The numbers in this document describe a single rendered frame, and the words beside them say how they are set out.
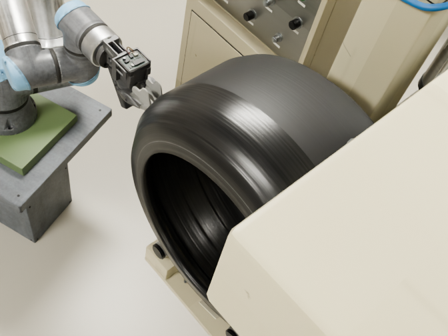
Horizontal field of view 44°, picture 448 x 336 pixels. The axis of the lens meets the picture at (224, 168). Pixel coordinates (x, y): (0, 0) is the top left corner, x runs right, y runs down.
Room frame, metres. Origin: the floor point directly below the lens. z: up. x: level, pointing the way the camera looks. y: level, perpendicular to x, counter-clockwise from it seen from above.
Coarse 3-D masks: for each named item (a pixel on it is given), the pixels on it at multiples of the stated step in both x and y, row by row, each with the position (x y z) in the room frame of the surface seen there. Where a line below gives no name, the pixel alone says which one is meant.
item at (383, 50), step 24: (384, 0) 0.86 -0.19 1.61; (432, 0) 0.82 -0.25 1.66; (360, 24) 0.87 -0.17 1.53; (384, 24) 0.85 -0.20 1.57; (408, 24) 0.83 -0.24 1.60; (432, 24) 0.84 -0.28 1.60; (360, 48) 0.86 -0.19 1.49; (384, 48) 0.84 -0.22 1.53; (408, 48) 0.81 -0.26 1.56; (432, 48) 0.91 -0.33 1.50; (336, 72) 0.87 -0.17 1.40; (360, 72) 0.85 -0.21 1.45; (384, 72) 0.82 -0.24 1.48; (408, 72) 0.86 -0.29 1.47; (360, 96) 0.83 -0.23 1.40; (384, 96) 0.82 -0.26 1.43
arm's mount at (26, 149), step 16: (32, 96) 1.18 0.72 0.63; (48, 112) 1.13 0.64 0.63; (64, 112) 1.15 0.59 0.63; (32, 128) 1.05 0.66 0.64; (48, 128) 1.07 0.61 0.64; (64, 128) 1.09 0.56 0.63; (0, 144) 0.95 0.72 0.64; (16, 144) 0.97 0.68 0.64; (32, 144) 0.99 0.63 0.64; (48, 144) 1.01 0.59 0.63; (0, 160) 0.91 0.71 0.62; (16, 160) 0.91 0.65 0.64; (32, 160) 0.93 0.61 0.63
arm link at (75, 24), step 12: (72, 0) 1.01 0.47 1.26; (60, 12) 0.98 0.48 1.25; (72, 12) 0.97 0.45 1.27; (84, 12) 0.98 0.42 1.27; (60, 24) 0.96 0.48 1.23; (72, 24) 0.95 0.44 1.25; (84, 24) 0.95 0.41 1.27; (96, 24) 0.95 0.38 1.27; (72, 36) 0.93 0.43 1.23; (84, 36) 0.92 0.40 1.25; (72, 48) 0.94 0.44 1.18
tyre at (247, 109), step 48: (192, 96) 0.67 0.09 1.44; (240, 96) 0.67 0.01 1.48; (288, 96) 0.69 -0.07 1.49; (336, 96) 0.72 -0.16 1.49; (144, 144) 0.64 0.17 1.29; (192, 144) 0.58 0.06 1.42; (240, 144) 0.56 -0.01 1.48; (288, 144) 0.58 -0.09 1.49; (336, 144) 0.62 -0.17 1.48; (144, 192) 0.63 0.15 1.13; (192, 192) 0.76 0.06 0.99; (240, 192) 0.51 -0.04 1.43; (192, 240) 0.66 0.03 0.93; (192, 288) 0.53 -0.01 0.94
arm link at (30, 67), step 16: (0, 0) 0.98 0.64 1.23; (16, 0) 1.00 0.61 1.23; (0, 16) 0.96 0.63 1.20; (16, 16) 0.97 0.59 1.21; (0, 32) 0.94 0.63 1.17; (16, 32) 0.93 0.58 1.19; (32, 32) 0.96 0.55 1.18; (16, 48) 0.90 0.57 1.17; (32, 48) 0.92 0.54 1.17; (16, 64) 0.87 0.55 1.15; (32, 64) 0.88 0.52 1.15; (48, 64) 0.90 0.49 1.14; (16, 80) 0.84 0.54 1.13; (32, 80) 0.86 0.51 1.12; (48, 80) 0.88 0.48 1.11
